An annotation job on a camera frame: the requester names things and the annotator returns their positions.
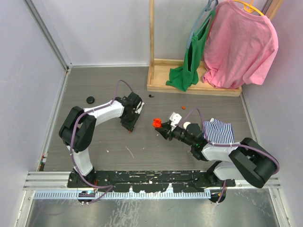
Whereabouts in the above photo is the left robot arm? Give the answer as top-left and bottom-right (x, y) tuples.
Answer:
(59, 92), (144, 187)

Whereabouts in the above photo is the pink t-shirt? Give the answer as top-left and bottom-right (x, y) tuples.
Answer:
(202, 0), (278, 89)

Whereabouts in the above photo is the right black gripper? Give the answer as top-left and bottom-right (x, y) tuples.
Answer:
(155, 121), (195, 147)

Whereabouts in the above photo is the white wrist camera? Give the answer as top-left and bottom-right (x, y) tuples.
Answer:
(135, 101), (144, 114)
(169, 112), (182, 131)

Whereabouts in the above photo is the green tank top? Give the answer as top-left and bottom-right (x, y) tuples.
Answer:
(166, 9), (216, 92)

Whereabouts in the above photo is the white earbud charging case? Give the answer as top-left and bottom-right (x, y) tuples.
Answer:
(183, 122), (191, 130)

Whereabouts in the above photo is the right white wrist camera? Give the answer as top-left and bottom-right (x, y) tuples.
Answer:
(169, 112), (182, 131)

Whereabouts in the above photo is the blue-grey hanger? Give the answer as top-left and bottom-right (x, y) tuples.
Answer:
(186, 0), (219, 49)

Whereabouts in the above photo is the wooden clothes rack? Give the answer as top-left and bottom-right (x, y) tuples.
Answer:
(147, 0), (285, 97)

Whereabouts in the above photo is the blue striped cloth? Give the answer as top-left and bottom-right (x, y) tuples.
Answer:
(204, 118), (234, 144)

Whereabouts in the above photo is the yellow hanger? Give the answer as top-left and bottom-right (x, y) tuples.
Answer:
(233, 0), (264, 16)

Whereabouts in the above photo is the orange earbud charging case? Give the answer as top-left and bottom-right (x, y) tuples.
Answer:
(152, 118), (162, 128)

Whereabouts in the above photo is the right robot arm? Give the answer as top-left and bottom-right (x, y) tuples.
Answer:
(153, 119), (279, 188)

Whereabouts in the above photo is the white cable duct strip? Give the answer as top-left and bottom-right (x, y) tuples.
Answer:
(33, 190), (211, 200)

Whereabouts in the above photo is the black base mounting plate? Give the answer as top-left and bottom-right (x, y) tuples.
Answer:
(67, 169), (236, 193)

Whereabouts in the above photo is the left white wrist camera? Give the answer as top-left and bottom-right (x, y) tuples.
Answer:
(135, 101), (144, 114)

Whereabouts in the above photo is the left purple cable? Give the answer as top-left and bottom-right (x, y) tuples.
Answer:
(70, 79), (134, 204)

